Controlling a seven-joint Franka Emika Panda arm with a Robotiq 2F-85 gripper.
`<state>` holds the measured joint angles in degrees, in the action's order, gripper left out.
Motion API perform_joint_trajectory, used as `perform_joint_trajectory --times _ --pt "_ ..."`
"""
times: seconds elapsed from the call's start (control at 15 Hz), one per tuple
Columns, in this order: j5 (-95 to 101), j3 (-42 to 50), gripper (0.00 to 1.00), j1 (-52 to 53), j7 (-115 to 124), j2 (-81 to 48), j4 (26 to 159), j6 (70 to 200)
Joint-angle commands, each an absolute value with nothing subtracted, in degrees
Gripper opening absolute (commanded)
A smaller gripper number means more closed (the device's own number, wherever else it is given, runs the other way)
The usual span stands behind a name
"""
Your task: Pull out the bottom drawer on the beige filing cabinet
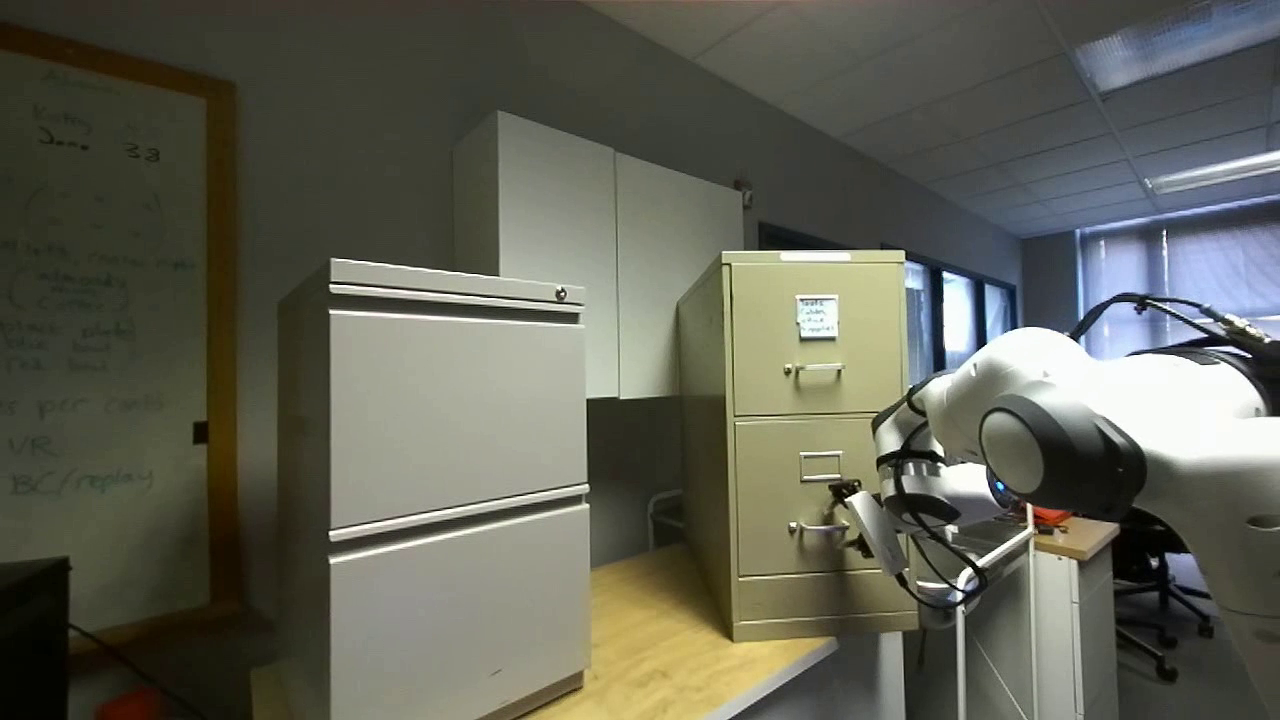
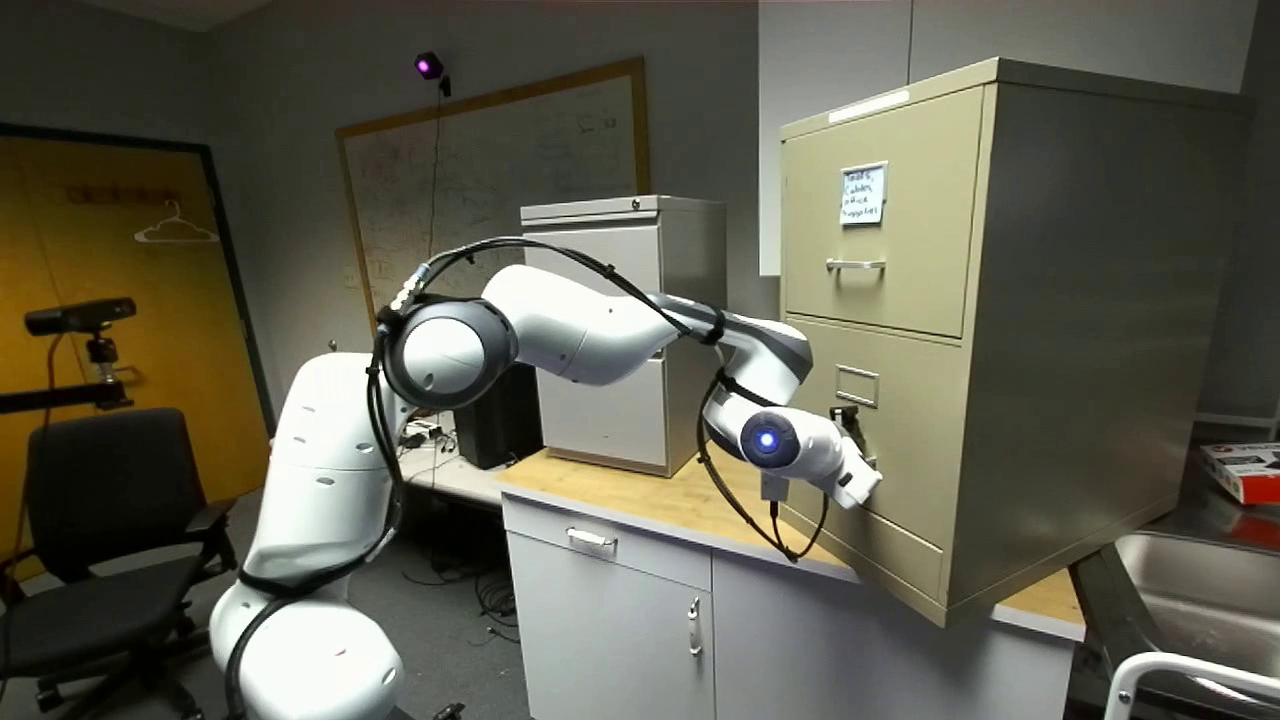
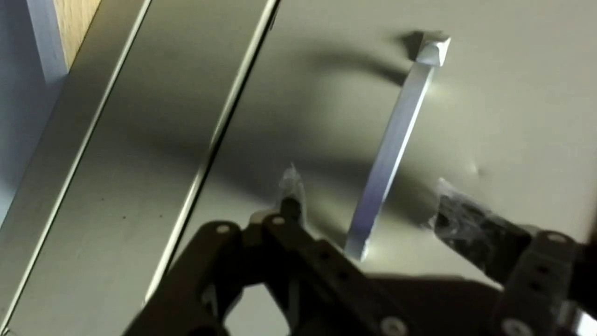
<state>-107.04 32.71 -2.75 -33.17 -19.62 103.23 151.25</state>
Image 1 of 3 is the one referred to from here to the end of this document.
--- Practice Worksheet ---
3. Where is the dark office window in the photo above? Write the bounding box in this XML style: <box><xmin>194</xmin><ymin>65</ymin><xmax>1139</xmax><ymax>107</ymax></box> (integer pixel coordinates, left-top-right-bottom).
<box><xmin>904</xmin><ymin>255</ymin><xmax>1024</xmax><ymax>392</ymax></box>

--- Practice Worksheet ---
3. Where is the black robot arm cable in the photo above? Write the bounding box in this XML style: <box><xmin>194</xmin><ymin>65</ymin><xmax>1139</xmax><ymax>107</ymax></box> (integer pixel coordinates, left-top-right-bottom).
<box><xmin>1067</xmin><ymin>290</ymin><xmax>1270</xmax><ymax>362</ymax></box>

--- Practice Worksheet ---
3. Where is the white wall cabinet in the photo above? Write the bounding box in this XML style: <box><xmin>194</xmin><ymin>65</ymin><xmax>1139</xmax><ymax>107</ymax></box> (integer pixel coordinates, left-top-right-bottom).
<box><xmin>449</xmin><ymin>107</ymin><xmax>750</xmax><ymax>406</ymax></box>

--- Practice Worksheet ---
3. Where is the white lateral file cabinet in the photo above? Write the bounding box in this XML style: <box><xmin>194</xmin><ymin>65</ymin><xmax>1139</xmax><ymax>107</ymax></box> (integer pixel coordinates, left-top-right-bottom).
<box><xmin>271</xmin><ymin>253</ymin><xmax>595</xmax><ymax>720</ymax></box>

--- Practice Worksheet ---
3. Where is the window with blinds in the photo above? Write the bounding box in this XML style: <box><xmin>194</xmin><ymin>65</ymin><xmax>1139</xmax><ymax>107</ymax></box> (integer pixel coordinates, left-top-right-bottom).
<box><xmin>1071</xmin><ymin>218</ymin><xmax>1280</xmax><ymax>370</ymax></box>

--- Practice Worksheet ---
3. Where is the beige drawer with white sticker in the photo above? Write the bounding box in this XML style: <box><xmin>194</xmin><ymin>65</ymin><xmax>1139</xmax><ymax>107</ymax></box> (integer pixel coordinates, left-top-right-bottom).
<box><xmin>728</xmin><ymin>255</ymin><xmax>913</xmax><ymax>422</ymax></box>

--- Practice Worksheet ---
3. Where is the white desk with wood top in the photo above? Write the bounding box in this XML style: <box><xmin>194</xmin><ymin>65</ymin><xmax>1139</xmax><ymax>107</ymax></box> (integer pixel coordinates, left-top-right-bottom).
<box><xmin>1027</xmin><ymin>512</ymin><xmax>1123</xmax><ymax>720</ymax></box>

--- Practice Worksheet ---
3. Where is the beige filing cabinet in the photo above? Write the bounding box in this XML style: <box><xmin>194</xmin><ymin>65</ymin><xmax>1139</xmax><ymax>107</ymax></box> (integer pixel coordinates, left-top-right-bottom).
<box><xmin>674</xmin><ymin>247</ymin><xmax>926</xmax><ymax>644</ymax></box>

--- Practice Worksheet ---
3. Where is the white metal cart frame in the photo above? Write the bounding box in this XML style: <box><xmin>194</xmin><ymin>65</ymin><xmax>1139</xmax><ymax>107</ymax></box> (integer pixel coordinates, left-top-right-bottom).
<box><xmin>916</xmin><ymin>499</ymin><xmax>1046</xmax><ymax>720</ymax></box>

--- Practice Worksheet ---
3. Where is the white paper sticker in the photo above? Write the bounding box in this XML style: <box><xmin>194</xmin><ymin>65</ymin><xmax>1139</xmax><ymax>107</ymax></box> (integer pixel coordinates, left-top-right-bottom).
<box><xmin>792</xmin><ymin>290</ymin><xmax>846</xmax><ymax>343</ymax></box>

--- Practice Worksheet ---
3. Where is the narrow ceiling light strip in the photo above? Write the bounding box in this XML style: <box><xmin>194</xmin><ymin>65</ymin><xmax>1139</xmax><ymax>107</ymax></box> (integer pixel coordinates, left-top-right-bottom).
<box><xmin>1139</xmin><ymin>143</ymin><xmax>1280</xmax><ymax>202</ymax></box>

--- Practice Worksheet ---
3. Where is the large ceiling light panel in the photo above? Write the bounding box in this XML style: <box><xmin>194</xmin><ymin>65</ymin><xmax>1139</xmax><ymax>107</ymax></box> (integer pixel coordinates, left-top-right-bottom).
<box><xmin>1067</xmin><ymin>0</ymin><xmax>1280</xmax><ymax>101</ymax></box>

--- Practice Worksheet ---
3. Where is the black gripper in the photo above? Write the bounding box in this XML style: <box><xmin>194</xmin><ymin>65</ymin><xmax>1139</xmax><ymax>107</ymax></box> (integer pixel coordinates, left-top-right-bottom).
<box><xmin>824</xmin><ymin>479</ymin><xmax>877</xmax><ymax>547</ymax></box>

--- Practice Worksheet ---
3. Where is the beige drawer with label holder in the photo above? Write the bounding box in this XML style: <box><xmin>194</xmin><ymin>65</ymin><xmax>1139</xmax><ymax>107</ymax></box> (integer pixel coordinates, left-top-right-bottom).
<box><xmin>728</xmin><ymin>411</ymin><xmax>904</xmax><ymax>579</ymax></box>

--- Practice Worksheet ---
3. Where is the wood framed whiteboard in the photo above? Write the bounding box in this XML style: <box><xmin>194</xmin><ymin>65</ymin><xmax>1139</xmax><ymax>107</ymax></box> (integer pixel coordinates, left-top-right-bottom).
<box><xmin>0</xmin><ymin>21</ymin><xmax>247</xmax><ymax>632</ymax></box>

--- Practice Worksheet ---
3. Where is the thin black floor cable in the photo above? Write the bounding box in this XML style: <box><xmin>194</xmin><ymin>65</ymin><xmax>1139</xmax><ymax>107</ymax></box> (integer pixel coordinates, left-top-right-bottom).
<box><xmin>69</xmin><ymin>619</ymin><xmax>205</xmax><ymax>720</ymax></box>

